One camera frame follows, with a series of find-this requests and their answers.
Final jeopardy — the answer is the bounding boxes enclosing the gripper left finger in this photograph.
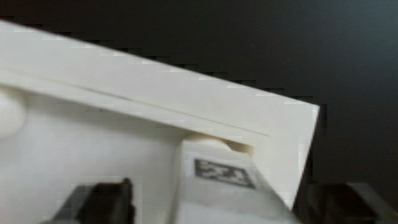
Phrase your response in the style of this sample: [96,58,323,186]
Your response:
[41,178,135,224]

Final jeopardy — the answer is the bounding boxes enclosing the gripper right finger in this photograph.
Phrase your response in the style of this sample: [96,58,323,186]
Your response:
[305,183,398,224]

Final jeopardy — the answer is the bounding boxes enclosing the white square table top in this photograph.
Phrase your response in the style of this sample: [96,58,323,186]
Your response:
[0,20,320,224]

